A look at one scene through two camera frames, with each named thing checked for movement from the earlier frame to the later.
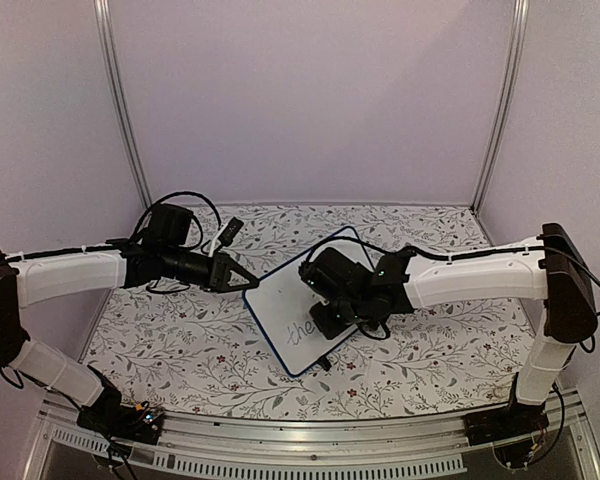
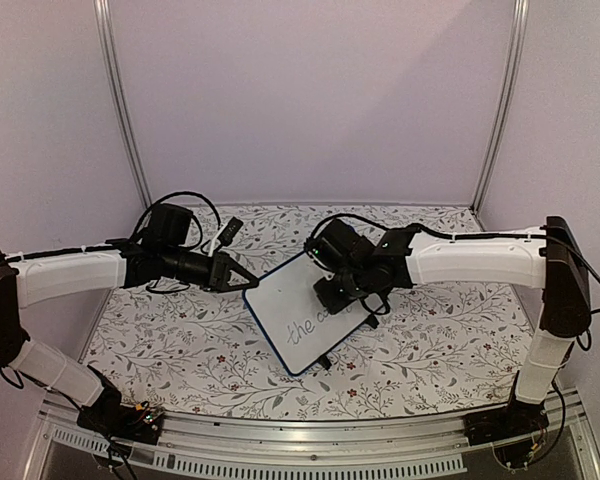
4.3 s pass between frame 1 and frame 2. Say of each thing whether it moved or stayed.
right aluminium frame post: stayed
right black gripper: moved
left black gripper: stayed
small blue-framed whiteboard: stayed
